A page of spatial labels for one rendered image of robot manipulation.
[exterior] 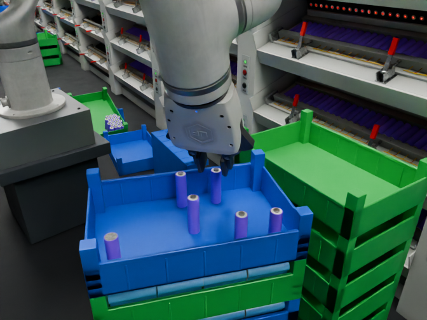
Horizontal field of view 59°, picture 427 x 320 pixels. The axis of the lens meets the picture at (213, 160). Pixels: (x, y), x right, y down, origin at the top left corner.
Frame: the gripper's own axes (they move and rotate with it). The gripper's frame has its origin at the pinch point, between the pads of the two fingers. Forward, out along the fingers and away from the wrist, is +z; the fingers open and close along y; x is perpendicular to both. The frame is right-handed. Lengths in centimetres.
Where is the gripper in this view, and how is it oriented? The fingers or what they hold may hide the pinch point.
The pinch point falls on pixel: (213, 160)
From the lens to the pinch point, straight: 59.5
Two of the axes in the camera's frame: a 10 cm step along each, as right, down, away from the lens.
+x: 2.5, -7.8, 5.7
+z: 1.2, 6.1, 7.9
